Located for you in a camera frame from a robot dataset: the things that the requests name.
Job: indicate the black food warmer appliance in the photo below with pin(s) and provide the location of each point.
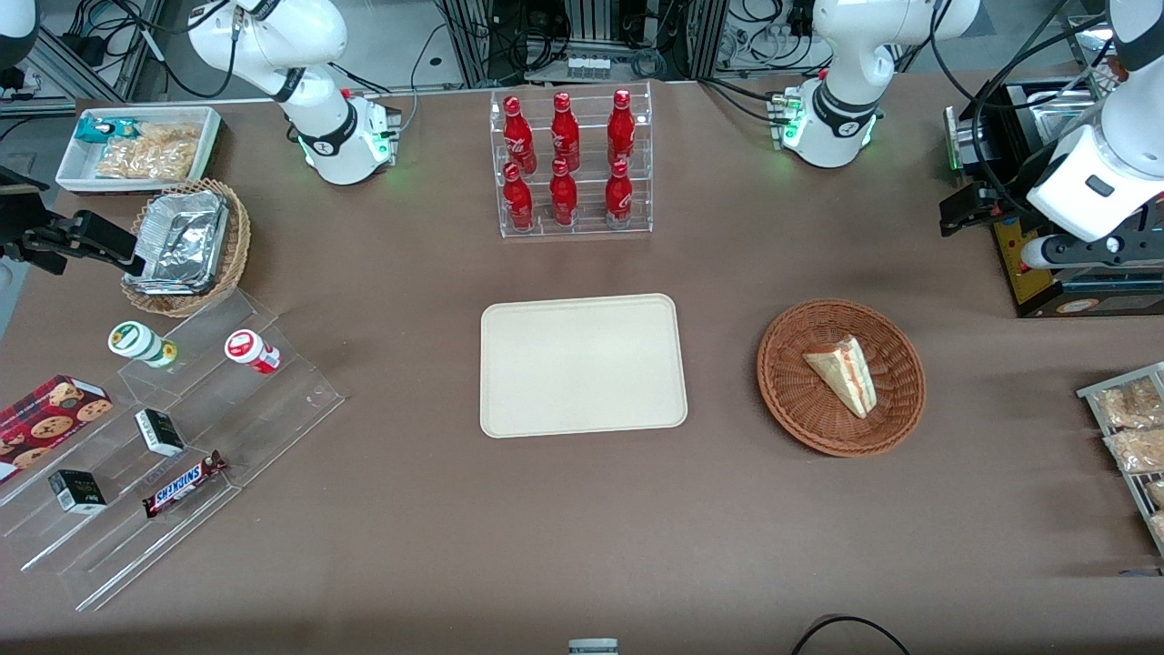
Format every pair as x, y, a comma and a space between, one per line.
1023, 277

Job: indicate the beige plastic tray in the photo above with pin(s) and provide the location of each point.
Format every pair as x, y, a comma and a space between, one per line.
582, 364

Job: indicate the triangular sandwich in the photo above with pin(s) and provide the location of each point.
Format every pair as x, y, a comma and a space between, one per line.
846, 373

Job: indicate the white power strip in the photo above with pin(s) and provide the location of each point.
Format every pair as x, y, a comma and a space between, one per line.
587, 65

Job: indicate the clear bag of crackers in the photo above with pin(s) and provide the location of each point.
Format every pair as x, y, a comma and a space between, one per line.
155, 155

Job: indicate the stacked aluminium foil trays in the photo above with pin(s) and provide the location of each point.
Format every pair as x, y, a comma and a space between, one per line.
182, 241

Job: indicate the steel warmer pan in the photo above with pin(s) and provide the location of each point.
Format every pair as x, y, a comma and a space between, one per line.
1059, 114

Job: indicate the clear acrylic stepped display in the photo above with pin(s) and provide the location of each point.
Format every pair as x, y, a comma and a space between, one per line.
255, 428

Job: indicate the teal snack packet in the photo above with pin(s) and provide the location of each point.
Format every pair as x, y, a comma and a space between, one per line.
95, 129

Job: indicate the small black box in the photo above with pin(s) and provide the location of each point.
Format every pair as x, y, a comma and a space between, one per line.
77, 491
159, 432

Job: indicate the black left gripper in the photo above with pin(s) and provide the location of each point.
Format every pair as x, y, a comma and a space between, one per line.
993, 196

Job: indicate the clear bag of snacks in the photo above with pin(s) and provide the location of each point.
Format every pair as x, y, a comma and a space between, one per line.
1158, 528
1157, 493
1132, 405
1137, 450

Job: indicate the red cola bottle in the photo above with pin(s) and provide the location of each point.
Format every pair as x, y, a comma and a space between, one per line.
565, 132
618, 198
563, 198
621, 127
518, 202
518, 136

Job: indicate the round brown wicker basket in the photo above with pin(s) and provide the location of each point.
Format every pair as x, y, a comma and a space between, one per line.
800, 400

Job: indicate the white rectangular bin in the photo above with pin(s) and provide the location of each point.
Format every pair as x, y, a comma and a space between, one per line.
77, 168

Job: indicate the Snickers chocolate bar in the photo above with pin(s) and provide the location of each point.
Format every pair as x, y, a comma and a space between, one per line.
182, 485

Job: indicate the clear acrylic bottle rack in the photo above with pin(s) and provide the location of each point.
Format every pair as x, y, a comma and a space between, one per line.
587, 150

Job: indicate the light wicker basket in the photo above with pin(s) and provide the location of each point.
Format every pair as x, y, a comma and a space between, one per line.
235, 246

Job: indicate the aluminium frame rack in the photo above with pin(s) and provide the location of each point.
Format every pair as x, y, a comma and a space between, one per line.
591, 23

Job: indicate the grey device top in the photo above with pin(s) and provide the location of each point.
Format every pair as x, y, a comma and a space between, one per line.
593, 647

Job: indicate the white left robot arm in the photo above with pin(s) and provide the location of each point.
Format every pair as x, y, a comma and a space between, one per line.
846, 55

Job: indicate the red and white bottle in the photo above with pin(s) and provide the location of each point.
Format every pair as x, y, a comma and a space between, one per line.
250, 350

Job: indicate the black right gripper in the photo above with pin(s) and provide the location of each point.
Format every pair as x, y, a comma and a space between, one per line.
20, 222

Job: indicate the red cookie box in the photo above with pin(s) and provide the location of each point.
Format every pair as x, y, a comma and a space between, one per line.
45, 418

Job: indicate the green and white bottle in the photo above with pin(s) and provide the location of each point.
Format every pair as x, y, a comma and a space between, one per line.
138, 343

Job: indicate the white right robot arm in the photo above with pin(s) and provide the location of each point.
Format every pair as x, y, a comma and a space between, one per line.
273, 36

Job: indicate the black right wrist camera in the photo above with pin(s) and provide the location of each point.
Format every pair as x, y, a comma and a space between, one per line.
41, 246

